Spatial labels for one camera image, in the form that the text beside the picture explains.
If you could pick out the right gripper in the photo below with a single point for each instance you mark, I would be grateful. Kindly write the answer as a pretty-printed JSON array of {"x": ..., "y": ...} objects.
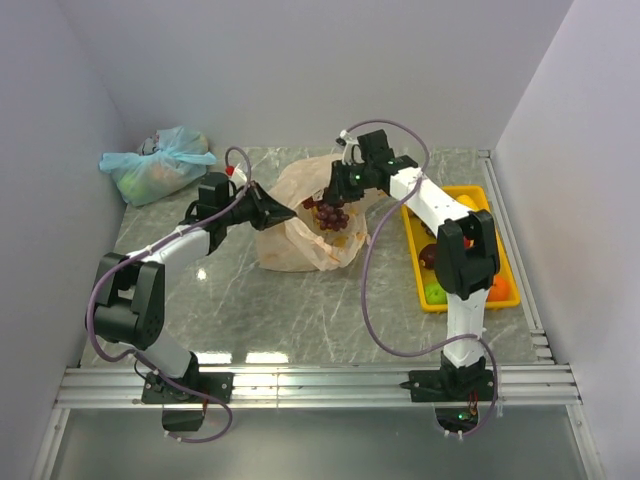
[{"x": 337, "y": 191}]

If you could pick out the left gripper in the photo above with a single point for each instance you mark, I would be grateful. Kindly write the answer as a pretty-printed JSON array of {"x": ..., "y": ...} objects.
[{"x": 268, "y": 211}]

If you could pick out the red grape bunch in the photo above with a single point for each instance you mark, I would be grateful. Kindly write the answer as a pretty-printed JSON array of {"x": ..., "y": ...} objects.
[
  {"x": 423, "y": 225},
  {"x": 328, "y": 217}
]

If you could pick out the orange translucent plastic bag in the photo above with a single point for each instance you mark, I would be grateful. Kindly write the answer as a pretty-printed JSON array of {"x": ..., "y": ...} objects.
[{"x": 299, "y": 245}]

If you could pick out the green fake apple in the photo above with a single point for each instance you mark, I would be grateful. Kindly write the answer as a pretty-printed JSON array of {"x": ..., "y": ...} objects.
[{"x": 435, "y": 294}]

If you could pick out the yellow fake mango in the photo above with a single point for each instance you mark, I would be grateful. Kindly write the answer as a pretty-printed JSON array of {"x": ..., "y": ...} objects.
[{"x": 467, "y": 201}]

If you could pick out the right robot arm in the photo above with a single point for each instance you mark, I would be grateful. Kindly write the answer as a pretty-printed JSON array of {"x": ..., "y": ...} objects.
[{"x": 466, "y": 258}]

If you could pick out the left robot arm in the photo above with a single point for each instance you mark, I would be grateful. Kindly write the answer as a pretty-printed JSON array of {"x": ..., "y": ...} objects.
[{"x": 127, "y": 303}]

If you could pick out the dark purple fake fruit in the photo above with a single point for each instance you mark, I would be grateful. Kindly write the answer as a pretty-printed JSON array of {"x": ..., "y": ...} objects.
[{"x": 427, "y": 256}]

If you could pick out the blue tied plastic bag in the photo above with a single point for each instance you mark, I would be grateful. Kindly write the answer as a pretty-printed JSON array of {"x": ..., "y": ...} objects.
[{"x": 163, "y": 164}]

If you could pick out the orange fake fruit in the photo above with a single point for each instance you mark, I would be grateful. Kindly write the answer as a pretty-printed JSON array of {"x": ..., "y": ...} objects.
[{"x": 499, "y": 291}]

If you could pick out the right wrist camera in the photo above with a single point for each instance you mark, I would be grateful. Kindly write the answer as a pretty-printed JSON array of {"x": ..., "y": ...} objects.
[{"x": 351, "y": 154}]

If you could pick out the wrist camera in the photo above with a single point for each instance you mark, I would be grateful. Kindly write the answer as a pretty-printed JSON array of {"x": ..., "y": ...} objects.
[
  {"x": 351, "y": 154},
  {"x": 237, "y": 176}
]

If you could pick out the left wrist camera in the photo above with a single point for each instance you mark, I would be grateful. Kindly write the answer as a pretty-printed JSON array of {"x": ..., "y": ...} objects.
[{"x": 237, "y": 176}]

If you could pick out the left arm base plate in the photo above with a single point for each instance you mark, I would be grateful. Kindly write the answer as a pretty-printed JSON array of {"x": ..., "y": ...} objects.
[{"x": 158, "y": 390}]

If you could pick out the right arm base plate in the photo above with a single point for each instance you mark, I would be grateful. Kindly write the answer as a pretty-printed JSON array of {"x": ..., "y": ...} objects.
[{"x": 437, "y": 386}]

